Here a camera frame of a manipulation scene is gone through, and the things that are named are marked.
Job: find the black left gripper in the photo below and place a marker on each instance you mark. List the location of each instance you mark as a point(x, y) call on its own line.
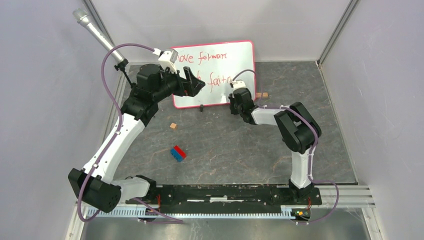
point(191, 88)

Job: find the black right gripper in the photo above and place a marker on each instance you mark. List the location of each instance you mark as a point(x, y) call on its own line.
point(231, 99)

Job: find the pink framed whiteboard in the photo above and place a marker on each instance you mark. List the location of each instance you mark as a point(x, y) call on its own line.
point(216, 64)

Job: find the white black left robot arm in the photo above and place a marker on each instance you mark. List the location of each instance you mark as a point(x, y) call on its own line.
point(94, 184)

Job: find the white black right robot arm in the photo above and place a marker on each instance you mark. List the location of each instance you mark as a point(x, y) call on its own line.
point(299, 131)

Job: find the long wooden block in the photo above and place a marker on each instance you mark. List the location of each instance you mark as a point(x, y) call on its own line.
point(262, 95)

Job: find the red blue toy block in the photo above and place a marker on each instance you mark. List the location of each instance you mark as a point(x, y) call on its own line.
point(178, 153)

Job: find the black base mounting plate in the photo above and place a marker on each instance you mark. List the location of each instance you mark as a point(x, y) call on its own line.
point(229, 198)

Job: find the silver microphone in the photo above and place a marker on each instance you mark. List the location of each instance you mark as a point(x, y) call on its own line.
point(87, 21)

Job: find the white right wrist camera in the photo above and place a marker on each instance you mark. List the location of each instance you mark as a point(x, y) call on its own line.
point(237, 84)

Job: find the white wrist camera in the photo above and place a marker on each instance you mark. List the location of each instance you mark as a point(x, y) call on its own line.
point(167, 60)
point(237, 84)

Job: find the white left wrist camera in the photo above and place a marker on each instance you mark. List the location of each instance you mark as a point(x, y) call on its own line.
point(167, 60)

